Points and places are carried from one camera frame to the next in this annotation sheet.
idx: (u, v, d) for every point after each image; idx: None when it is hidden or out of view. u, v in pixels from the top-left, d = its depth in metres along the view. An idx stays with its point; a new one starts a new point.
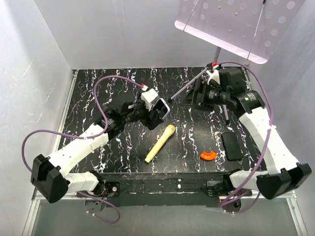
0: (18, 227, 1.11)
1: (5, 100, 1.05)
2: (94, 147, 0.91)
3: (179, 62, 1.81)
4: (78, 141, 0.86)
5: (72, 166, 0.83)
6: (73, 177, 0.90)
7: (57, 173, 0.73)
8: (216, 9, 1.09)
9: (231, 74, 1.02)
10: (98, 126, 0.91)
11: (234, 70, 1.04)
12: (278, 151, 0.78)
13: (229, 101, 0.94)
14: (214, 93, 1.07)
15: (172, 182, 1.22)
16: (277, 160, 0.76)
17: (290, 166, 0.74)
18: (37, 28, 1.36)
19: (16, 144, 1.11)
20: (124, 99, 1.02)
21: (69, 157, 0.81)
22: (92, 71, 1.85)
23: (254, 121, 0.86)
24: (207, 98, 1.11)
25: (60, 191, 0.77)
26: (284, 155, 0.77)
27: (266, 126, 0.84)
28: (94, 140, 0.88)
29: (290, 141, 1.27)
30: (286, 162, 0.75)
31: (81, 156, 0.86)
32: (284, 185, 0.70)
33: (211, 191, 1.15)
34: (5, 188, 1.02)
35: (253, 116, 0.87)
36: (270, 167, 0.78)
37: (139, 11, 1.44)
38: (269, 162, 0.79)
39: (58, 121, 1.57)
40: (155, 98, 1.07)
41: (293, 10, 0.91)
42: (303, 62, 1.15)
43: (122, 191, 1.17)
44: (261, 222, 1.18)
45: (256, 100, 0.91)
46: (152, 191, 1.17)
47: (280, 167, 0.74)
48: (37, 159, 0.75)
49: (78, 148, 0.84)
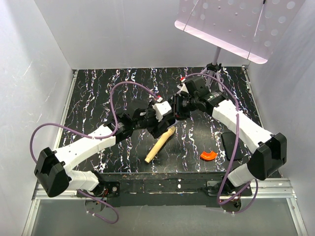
0: (18, 227, 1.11)
1: (5, 100, 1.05)
2: (101, 148, 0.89)
3: (179, 62, 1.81)
4: (86, 140, 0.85)
5: (76, 163, 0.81)
6: (75, 174, 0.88)
7: (61, 169, 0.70)
8: (216, 9, 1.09)
9: (195, 82, 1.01)
10: (107, 128, 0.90)
11: (196, 77, 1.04)
12: (250, 129, 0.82)
13: (199, 104, 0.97)
14: (187, 101, 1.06)
15: (172, 182, 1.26)
16: (253, 136, 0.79)
17: (265, 139, 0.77)
18: (37, 28, 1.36)
19: (16, 144, 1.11)
20: (136, 106, 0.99)
21: (75, 154, 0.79)
22: (92, 71, 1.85)
23: (223, 112, 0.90)
24: (182, 107, 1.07)
25: (61, 187, 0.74)
26: (257, 131, 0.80)
27: (233, 112, 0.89)
28: (101, 141, 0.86)
29: (290, 141, 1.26)
30: (261, 135, 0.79)
31: (86, 155, 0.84)
32: (266, 156, 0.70)
33: (210, 191, 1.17)
34: (5, 188, 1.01)
35: (220, 108, 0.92)
36: (251, 146, 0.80)
37: (140, 11, 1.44)
38: (248, 142, 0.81)
39: (58, 122, 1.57)
40: (169, 111, 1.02)
41: (293, 10, 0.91)
42: (303, 62, 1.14)
43: (122, 191, 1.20)
44: (261, 222, 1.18)
45: (219, 95, 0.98)
46: (152, 191, 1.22)
47: (258, 141, 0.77)
48: (43, 151, 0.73)
49: (84, 146, 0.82)
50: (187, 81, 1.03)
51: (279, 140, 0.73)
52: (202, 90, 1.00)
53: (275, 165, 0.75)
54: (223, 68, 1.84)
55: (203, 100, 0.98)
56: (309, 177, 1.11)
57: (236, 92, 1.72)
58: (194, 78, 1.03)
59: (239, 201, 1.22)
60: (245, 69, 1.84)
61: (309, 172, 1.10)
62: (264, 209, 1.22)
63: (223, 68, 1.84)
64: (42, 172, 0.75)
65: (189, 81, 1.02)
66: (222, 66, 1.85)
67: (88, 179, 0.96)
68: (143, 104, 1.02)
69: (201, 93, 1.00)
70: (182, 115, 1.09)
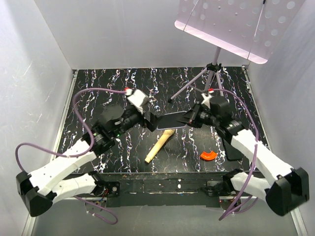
0: (18, 228, 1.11)
1: (5, 100, 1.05)
2: (80, 164, 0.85)
3: (179, 62, 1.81)
4: (62, 159, 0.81)
5: (54, 184, 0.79)
6: (62, 186, 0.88)
7: (34, 195, 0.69)
8: (216, 9, 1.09)
9: (220, 107, 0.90)
10: (84, 142, 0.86)
11: (222, 101, 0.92)
12: (269, 160, 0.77)
13: (218, 130, 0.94)
14: (206, 114, 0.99)
15: (172, 182, 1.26)
16: (271, 168, 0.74)
17: (284, 172, 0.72)
18: (37, 28, 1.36)
19: (16, 143, 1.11)
20: (110, 115, 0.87)
21: (49, 177, 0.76)
22: (92, 71, 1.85)
23: (241, 140, 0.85)
24: (200, 118, 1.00)
25: (42, 210, 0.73)
26: (276, 163, 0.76)
27: (253, 142, 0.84)
28: (78, 159, 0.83)
29: (291, 141, 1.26)
30: (280, 168, 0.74)
31: (64, 174, 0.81)
32: (285, 189, 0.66)
33: (210, 191, 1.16)
34: (5, 189, 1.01)
35: (240, 137, 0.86)
36: (268, 178, 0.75)
37: (139, 11, 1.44)
38: (266, 173, 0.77)
39: (58, 121, 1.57)
40: (143, 99, 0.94)
41: (293, 10, 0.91)
42: (303, 62, 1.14)
43: (122, 191, 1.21)
44: (261, 222, 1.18)
45: (239, 124, 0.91)
46: (152, 191, 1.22)
47: (276, 174, 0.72)
48: (18, 176, 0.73)
49: (60, 167, 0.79)
50: (212, 103, 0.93)
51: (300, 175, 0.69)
52: (225, 116, 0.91)
53: (298, 203, 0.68)
54: (223, 68, 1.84)
55: (223, 127, 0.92)
56: (308, 177, 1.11)
57: (236, 92, 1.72)
58: (221, 102, 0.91)
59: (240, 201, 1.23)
60: (245, 69, 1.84)
61: (309, 173, 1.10)
62: (264, 209, 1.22)
63: (223, 68, 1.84)
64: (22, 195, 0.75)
65: (214, 103, 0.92)
66: (222, 66, 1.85)
67: (80, 186, 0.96)
68: (121, 110, 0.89)
69: (223, 118, 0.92)
70: (196, 124, 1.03)
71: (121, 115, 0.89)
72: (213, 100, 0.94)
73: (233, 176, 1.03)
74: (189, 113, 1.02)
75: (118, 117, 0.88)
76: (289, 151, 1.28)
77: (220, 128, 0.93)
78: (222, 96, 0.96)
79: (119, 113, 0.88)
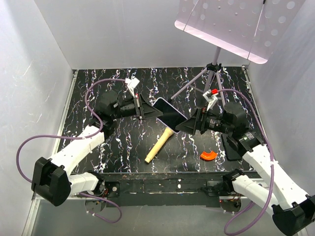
0: (18, 227, 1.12)
1: (5, 100, 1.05)
2: (92, 147, 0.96)
3: (179, 62, 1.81)
4: (78, 142, 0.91)
5: (74, 165, 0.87)
6: (73, 178, 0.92)
7: (62, 172, 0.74)
8: (216, 9, 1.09)
9: (237, 118, 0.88)
10: (93, 127, 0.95)
11: (239, 111, 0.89)
12: (285, 185, 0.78)
13: (229, 139, 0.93)
14: (216, 122, 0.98)
15: (172, 182, 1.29)
16: (287, 194, 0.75)
17: (300, 199, 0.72)
18: (37, 28, 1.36)
19: (16, 143, 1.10)
20: (108, 100, 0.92)
21: (71, 156, 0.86)
22: (92, 71, 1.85)
23: (257, 159, 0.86)
24: (207, 125, 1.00)
25: (63, 192, 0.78)
26: (292, 189, 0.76)
27: (268, 162, 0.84)
28: (92, 139, 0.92)
29: (291, 141, 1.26)
30: (296, 194, 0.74)
31: (81, 156, 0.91)
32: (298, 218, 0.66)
33: (210, 192, 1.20)
34: (5, 189, 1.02)
35: (255, 154, 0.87)
36: (282, 202, 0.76)
37: (139, 11, 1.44)
38: (280, 197, 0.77)
39: (58, 121, 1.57)
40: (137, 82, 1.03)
41: (293, 10, 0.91)
42: (303, 62, 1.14)
43: (123, 191, 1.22)
44: (262, 222, 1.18)
45: (252, 134, 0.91)
46: (152, 191, 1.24)
47: (292, 201, 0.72)
48: (39, 162, 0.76)
49: (79, 147, 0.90)
50: (228, 112, 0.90)
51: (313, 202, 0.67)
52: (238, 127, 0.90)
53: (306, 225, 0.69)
54: (223, 68, 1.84)
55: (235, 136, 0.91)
56: (307, 177, 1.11)
57: (236, 92, 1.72)
58: (238, 112, 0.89)
59: (240, 201, 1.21)
60: (245, 69, 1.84)
61: (309, 173, 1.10)
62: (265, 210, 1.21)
63: (223, 68, 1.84)
64: (40, 184, 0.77)
65: (231, 113, 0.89)
66: (222, 66, 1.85)
67: (87, 180, 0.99)
68: (116, 94, 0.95)
69: (237, 130, 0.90)
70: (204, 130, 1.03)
71: (117, 98, 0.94)
72: (229, 108, 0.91)
73: (234, 178, 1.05)
74: (191, 121, 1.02)
75: (115, 100, 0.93)
76: (290, 151, 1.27)
77: (233, 138, 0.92)
78: (236, 103, 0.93)
79: (115, 97, 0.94)
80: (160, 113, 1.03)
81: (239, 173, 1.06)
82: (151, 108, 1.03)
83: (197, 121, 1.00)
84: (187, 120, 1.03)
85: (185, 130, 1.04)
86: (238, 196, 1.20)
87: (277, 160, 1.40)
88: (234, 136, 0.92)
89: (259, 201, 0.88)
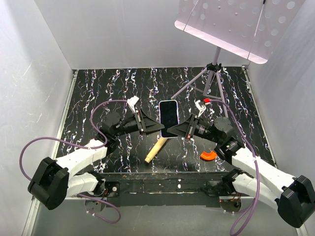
0: (18, 228, 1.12)
1: (5, 100, 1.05)
2: (94, 160, 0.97)
3: (179, 62, 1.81)
4: (82, 151, 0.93)
5: (75, 170, 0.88)
6: (71, 180, 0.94)
7: (65, 174, 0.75)
8: (216, 9, 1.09)
9: (227, 133, 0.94)
10: (98, 140, 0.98)
11: (228, 127, 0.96)
12: (272, 175, 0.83)
13: (217, 149, 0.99)
14: (205, 130, 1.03)
15: (172, 182, 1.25)
16: (275, 182, 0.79)
17: (288, 183, 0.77)
18: (37, 28, 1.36)
19: (15, 143, 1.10)
20: (110, 121, 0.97)
21: (75, 162, 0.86)
22: (92, 71, 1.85)
23: (240, 160, 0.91)
24: (197, 132, 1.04)
25: (58, 197, 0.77)
26: (279, 176, 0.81)
27: (251, 159, 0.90)
28: (96, 151, 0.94)
29: (291, 141, 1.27)
30: (283, 180, 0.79)
31: (83, 164, 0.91)
32: (293, 200, 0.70)
33: (210, 191, 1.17)
34: (5, 189, 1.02)
35: (238, 155, 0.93)
36: (273, 191, 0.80)
37: (139, 11, 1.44)
38: (271, 187, 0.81)
39: (58, 121, 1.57)
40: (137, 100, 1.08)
41: (293, 11, 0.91)
42: (303, 62, 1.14)
43: (122, 191, 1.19)
44: (261, 222, 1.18)
45: (235, 142, 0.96)
46: (152, 191, 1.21)
47: (281, 186, 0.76)
48: (44, 161, 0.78)
49: (82, 156, 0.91)
50: (219, 129, 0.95)
51: (304, 184, 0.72)
52: (226, 139, 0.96)
53: (309, 209, 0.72)
54: (223, 68, 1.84)
55: (223, 145, 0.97)
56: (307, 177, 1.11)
57: (236, 92, 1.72)
58: (227, 128, 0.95)
59: (240, 201, 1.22)
60: (245, 69, 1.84)
61: (308, 173, 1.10)
62: (265, 209, 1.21)
63: (223, 68, 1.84)
64: (39, 183, 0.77)
65: (222, 130, 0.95)
66: (222, 66, 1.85)
67: (86, 181, 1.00)
68: (118, 115, 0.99)
69: (225, 141, 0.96)
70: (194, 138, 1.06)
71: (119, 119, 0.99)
72: (219, 125, 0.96)
73: (234, 179, 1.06)
74: (184, 126, 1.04)
75: (117, 121, 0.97)
76: (290, 152, 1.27)
77: (220, 148, 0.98)
78: (225, 118, 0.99)
79: (117, 118, 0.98)
80: (162, 127, 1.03)
81: (238, 173, 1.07)
82: (152, 121, 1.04)
83: (189, 126, 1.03)
84: (179, 124, 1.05)
85: (178, 132, 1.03)
86: (239, 196, 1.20)
87: (277, 159, 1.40)
88: (222, 146, 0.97)
89: (264, 199, 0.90)
